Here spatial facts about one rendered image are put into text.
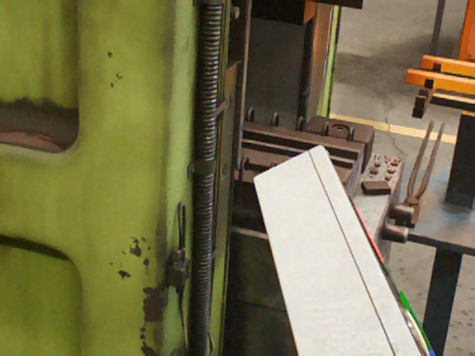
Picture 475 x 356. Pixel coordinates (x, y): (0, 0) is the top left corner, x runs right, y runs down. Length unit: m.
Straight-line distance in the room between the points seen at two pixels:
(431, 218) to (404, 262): 1.26
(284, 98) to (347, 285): 0.94
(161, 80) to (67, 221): 0.22
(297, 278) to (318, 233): 0.05
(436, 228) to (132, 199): 0.89
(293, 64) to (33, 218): 0.68
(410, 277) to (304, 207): 2.16
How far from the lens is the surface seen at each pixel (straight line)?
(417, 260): 2.99
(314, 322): 0.62
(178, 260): 0.96
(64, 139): 0.99
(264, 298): 1.29
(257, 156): 1.29
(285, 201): 0.76
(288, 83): 1.53
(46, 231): 1.00
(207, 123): 0.94
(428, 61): 1.83
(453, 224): 1.71
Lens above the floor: 1.53
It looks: 23 degrees down
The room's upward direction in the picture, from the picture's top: 6 degrees clockwise
